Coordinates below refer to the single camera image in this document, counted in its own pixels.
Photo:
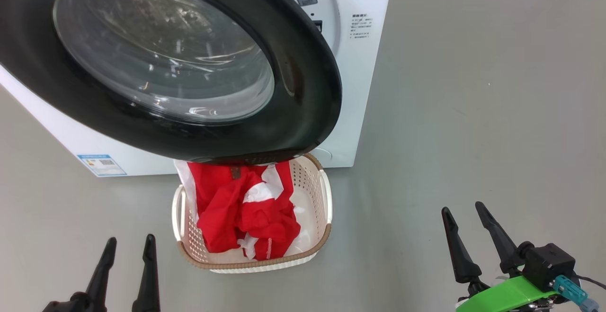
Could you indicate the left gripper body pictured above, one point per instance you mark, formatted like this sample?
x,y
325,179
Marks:
x,y
68,305

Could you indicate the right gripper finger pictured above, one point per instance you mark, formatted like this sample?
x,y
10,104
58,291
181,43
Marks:
x,y
464,260
504,248

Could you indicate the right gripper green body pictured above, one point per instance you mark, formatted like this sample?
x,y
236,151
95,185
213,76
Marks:
x,y
502,295

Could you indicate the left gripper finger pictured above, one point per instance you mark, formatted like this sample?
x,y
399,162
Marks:
x,y
148,288
100,279

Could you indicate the red and white garment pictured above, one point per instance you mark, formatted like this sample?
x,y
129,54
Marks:
x,y
218,203

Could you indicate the black washing machine door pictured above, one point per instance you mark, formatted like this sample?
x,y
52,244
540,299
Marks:
x,y
303,113

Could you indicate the cream plastic laundry basket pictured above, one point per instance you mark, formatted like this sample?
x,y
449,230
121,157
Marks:
x,y
312,198

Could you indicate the white washing machine body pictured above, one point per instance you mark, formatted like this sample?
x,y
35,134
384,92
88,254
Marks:
x,y
360,89

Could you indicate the blue energy label sticker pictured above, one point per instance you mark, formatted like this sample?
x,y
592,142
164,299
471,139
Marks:
x,y
102,165

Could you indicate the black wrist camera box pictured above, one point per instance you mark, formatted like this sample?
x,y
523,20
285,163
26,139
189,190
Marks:
x,y
549,262

